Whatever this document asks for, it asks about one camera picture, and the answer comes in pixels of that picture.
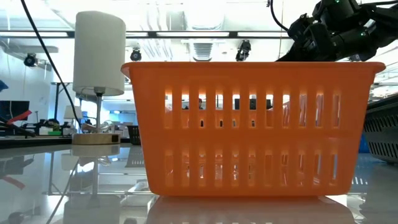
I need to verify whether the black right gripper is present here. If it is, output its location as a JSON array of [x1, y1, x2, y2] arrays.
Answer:
[[275, 14, 340, 62]]

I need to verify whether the orange slotted plastic basket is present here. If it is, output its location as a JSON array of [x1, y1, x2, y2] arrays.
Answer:
[[120, 61, 386, 197]]

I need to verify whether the black ceiling track light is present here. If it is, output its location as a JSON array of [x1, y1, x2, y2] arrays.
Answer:
[[235, 39, 252, 62], [129, 48, 143, 62], [24, 53, 37, 68]]

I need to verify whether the black background monitor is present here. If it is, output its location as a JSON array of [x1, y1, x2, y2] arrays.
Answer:
[[234, 98, 274, 111]]

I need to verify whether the ceiling air vent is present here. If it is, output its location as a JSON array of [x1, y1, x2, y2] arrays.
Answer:
[[192, 42, 214, 62]]

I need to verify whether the small black bin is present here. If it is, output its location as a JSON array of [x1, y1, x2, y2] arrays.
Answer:
[[126, 124, 141, 146]]

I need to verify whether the white shade table lamp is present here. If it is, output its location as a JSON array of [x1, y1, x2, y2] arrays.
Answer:
[[72, 11, 127, 146]]

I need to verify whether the small background lamp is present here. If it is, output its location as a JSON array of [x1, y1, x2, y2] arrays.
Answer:
[[63, 105, 84, 128]]

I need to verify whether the dark background desk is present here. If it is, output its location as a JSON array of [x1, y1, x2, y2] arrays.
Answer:
[[0, 135, 74, 149]]

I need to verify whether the black computer monitor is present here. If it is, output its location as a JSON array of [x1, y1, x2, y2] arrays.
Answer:
[[0, 100, 30, 122]]

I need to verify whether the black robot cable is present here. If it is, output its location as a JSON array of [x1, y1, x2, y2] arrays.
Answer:
[[269, 0, 290, 32], [19, 0, 82, 128]]

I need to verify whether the black ceiling rail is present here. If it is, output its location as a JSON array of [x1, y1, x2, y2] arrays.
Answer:
[[0, 30, 290, 39]]

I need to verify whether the black metal frame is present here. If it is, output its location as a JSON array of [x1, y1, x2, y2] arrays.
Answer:
[[51, 82, 74, 121]]

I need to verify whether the red strap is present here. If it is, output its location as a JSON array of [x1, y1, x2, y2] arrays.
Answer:
[[6, 110, 33, 125]]

